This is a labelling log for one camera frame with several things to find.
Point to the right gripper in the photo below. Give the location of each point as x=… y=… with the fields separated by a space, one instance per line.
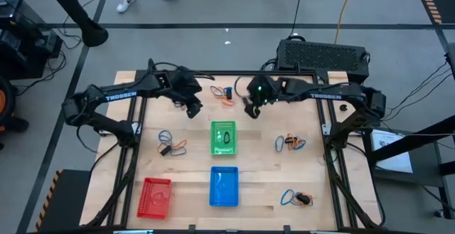
x=264 y=90

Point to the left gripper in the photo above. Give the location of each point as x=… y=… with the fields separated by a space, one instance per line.
x=185 y=84

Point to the black rubber band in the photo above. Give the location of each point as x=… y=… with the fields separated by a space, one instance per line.
x=229 y=93
x=304 y=199
x=223 y=138
x=293 y=140
x=165 y=150

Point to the rubber band cluster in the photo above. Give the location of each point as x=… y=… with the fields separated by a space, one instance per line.
x=293 y=202

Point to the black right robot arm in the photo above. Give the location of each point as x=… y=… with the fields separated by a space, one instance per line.
x=325 y=96

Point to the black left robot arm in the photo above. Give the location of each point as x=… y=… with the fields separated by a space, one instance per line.
x=121 y=95

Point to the green plastic basket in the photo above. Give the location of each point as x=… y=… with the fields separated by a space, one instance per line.
x=217 y=148

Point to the black perforated computer case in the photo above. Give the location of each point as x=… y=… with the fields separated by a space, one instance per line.
x=320 y=56

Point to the blue plastic basket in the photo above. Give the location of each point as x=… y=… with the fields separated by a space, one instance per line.
x=224 y=191

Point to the small black knob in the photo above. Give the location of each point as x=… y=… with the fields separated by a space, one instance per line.
x=343 y=107

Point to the red plastic basket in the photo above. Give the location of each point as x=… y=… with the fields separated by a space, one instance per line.
x=149 y=205

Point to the black table clamp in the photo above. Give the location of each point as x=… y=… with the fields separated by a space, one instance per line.
x=287 y=229
x=192 y=229

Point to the black pole stand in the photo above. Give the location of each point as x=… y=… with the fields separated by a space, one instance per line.
x=93 y=33

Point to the silver edge plate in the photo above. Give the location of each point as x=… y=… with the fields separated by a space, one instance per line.
x=133 y=232

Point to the white paper sheet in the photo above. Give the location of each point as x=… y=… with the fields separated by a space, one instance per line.
x=398 y=163

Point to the black metal stand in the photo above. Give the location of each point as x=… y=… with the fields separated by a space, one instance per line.
x=412 y=143

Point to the black equipment stack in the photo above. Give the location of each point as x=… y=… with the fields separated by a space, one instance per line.
x=21 y=49

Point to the orange black wheeled device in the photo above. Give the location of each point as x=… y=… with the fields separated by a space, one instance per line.
x=5 y=102

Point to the black caster wheel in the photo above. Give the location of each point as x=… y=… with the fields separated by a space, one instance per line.
x=439 y=213

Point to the silver arm base bracket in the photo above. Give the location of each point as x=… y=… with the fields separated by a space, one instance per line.
x=326 y=129
x=136 y=129

